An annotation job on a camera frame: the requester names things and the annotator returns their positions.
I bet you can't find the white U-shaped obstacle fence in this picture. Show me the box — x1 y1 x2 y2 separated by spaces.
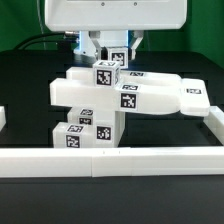
0 106 224 179

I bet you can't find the white tagged cube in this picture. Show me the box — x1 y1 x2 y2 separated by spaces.
107 47 128 69
93 60 120 88

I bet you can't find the white chair seat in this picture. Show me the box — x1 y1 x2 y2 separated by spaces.
94 110 125 148

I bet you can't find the black cable bundle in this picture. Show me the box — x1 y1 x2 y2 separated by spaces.
13 31 79 52

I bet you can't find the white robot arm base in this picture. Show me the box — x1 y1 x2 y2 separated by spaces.
74 31 129 63

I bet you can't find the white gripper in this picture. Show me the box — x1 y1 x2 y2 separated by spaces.
45 0 187 62

